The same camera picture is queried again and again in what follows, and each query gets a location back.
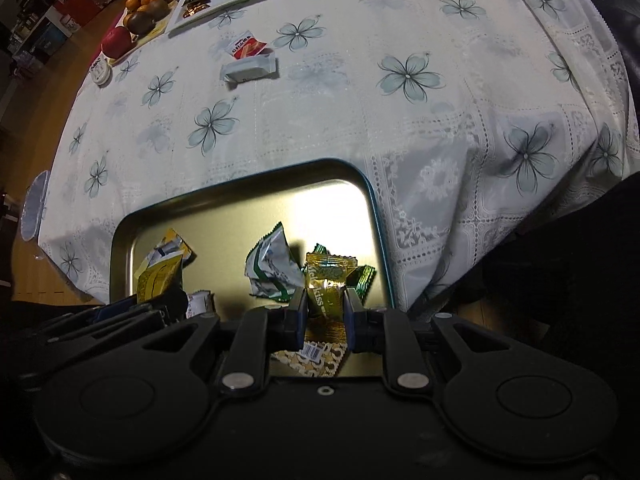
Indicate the silver green snack wrapper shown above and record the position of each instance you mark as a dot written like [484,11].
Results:
[272,265]

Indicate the metal tray with teal rim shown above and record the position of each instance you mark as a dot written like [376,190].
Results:
[225,220]

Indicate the white purple snack packet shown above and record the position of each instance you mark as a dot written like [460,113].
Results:
[200,304]

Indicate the red and white snack packet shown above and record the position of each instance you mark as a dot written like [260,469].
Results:
[245,46]

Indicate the dark round fruit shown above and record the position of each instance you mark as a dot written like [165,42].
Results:
[156,8]
[137,22]

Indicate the grey round stool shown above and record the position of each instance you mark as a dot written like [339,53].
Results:
[32,205]

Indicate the brown patterned snack packet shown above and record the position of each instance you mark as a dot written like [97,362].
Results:
[320,360]

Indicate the white round jar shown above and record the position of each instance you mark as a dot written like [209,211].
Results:
[100,72]

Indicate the white bar snack packet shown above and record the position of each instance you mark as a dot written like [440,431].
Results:
[250,68]

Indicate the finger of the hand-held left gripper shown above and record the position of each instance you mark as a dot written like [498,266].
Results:
[112,312]
[115,328]

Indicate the yellow fruit board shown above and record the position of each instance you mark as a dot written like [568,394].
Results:
[150,37]

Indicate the dark green candy packet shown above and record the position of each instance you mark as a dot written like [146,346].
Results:
[365,277]

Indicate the cluttered shelf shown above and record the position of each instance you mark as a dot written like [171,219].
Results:
[45,0]

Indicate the yellow silver candy packet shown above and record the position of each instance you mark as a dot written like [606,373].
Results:
[175,247]

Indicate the green yellow candy packet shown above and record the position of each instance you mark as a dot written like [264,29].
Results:
[325,280]

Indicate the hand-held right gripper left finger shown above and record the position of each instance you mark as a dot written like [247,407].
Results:
[300,322]

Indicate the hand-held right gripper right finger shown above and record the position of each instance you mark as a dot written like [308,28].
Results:
[352,325]

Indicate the gold wrapped item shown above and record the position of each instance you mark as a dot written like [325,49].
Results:
[196,11]

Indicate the white floral tablecloth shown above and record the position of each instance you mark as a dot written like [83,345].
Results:
[350,110]

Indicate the red apple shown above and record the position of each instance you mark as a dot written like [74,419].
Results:
[117,40]

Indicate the white rectangular tray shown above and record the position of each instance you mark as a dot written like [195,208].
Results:
[250,0]

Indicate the orange yellow candy packet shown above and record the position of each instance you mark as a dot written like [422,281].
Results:
[157,277]

